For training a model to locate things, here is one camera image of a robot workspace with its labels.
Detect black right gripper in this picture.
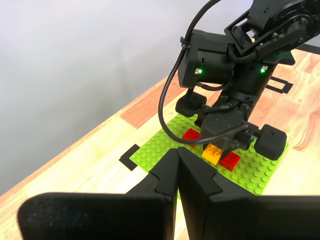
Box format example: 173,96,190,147
174,91,288,161

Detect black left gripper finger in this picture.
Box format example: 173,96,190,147
16,147,180,240
176,146,320,240

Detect yellow toy brick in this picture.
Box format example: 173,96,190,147
201,143,224,165

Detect red toy brick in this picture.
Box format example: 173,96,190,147
218,151,242,172
181,127,202,148

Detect green studded baseplate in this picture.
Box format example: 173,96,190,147
129,112,290,201

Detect black corner tape mark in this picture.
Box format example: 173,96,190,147
119,144,139,173

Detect black rectangle tape outline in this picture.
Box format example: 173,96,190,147
266,76,294,95

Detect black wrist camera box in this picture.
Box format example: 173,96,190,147
201,109,258,151

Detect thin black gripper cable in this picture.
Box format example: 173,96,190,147
196,101,237,113

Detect black braided cable sleeve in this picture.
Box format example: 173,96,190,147
226,43,258,64

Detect black camera usb cable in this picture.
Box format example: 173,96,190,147
157,0,250,147

